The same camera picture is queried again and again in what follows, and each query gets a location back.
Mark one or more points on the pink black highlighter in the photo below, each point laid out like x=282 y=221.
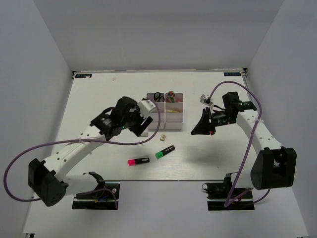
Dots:
x=138 y=161

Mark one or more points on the green black highlighter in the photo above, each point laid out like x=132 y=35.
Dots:
x=164 y=152

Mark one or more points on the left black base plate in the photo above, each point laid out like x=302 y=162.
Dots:
x=106 y=199

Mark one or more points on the right white organizer box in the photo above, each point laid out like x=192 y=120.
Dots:
x=174 y=121

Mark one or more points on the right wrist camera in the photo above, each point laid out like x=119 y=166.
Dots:
x=206 y=100

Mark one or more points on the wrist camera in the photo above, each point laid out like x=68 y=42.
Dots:
x=146 y=107
x=206 y=100

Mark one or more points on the pink glue stick tube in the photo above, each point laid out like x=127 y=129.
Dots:
x=170 y=97

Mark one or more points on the yellow thin pen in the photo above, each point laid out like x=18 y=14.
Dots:
x=173 y=111

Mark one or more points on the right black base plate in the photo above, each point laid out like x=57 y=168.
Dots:
x=217 y=194

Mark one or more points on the grey eraser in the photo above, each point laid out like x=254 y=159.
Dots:
x=144 y=134

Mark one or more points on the left white organizer box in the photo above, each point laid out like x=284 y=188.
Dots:
x=155 y=114

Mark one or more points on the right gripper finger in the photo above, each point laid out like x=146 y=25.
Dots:
x=204 y=127
x=206 y=116

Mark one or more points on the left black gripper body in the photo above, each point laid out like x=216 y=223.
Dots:
x=129 y=121

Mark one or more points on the small tan eraser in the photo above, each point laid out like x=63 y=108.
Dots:
x=162 y=137

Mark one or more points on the left blue label sticker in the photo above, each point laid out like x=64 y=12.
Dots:
x=83 y=75

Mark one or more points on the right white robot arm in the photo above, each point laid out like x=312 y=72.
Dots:
x=274 y=166

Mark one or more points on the white organizer box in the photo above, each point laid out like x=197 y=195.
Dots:
x=174 y=121
x=155 y=114

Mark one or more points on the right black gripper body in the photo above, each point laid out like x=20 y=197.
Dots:
x=221 y=118

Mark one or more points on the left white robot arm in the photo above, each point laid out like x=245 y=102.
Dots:
x=49 y=177

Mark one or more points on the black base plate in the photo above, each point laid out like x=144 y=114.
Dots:
x=106 y=199
x=217 y=194

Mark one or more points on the right blue label sticker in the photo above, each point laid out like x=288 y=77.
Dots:
x=232 y=74

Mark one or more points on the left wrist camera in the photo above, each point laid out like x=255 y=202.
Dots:
x=146 y=107

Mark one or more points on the black handled scissors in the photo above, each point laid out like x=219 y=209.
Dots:
x=159 y=97

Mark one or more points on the blue label sticker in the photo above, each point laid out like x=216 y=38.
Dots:
x=232 y=74
x=83 y=75

